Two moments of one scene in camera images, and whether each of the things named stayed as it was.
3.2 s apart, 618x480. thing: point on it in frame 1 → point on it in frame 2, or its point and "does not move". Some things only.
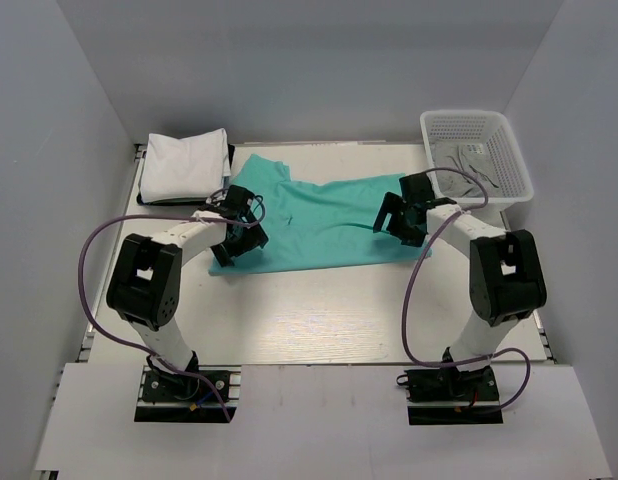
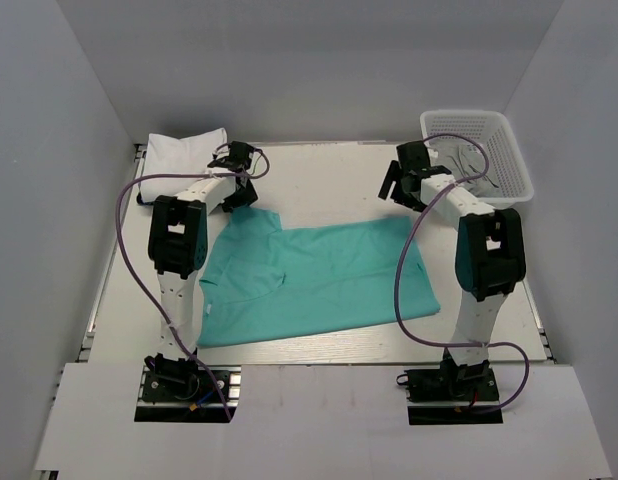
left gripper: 254,236 → 249,197
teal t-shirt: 314,225 → 261,280
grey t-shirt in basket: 468,155 does not move
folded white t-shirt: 191,167 does not move
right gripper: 391,203 → 392,176
